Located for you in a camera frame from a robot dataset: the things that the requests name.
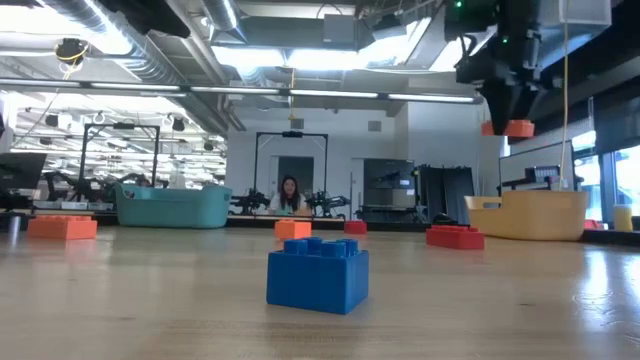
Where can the black gantry frame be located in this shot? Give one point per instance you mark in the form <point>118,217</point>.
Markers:
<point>256,170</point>
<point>82,160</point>

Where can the yellow plastic bin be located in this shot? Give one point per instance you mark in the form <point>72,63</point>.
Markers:
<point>530,217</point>

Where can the red long block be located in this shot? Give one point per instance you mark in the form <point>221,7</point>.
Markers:
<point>455,239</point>

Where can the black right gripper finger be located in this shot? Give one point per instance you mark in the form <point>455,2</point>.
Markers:
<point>530,102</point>
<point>500,107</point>

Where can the black background robot arm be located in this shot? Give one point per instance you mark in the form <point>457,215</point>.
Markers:
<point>249,202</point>
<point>327,204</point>

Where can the orange square block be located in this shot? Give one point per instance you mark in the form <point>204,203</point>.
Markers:
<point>292,230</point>

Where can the black table frame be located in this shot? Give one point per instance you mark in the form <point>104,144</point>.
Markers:
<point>390,225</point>

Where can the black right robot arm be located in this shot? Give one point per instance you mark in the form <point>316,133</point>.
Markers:
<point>515,15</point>

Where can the red square block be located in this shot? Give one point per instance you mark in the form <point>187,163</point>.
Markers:
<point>355,228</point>

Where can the black folding panel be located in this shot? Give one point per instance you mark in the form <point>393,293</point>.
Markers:
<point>447,192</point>

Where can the yellow cup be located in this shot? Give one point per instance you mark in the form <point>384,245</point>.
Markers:
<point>623,218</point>

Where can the orange long block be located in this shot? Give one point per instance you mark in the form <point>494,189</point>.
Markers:
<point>62,229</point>
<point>521,129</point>

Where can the person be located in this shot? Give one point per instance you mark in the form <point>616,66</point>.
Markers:
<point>289,197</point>

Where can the blue square block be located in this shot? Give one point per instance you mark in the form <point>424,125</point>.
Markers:
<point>315,280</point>

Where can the teal plastic bin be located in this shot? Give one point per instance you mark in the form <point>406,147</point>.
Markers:
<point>172,207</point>

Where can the black monitor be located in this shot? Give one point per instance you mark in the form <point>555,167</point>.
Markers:
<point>20,172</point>

